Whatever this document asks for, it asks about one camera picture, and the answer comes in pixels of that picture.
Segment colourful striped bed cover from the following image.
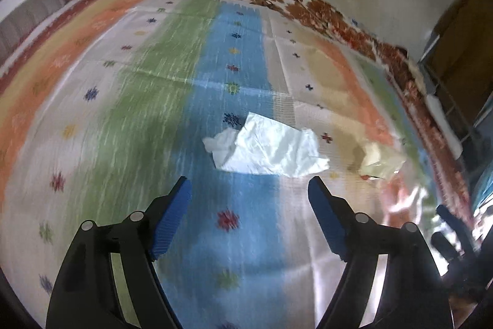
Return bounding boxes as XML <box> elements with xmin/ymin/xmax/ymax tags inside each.
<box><xmin>0</xmin><ymin>0</ymin><xmax>475</xmax><ymax>329</ymax></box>

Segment yellowish plastic snack wrapper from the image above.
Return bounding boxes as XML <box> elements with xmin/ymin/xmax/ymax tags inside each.
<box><xmin>358</xmin><ymin>142</ymin><xmax>406</xmax><ymax>181</ymax></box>

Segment grey ribbed bolster pillow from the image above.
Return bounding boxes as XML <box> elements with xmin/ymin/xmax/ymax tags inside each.
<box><xmin>0</xmin><ymin>0</ymin><xmax>65</xmax><ymax>64</ymax></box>

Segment white paper sheet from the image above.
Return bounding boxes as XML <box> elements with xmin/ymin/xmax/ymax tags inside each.
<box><xmin>202</xmin><ymin>113</ymin><xmax>329</xmax><ymax>178</ymax></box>

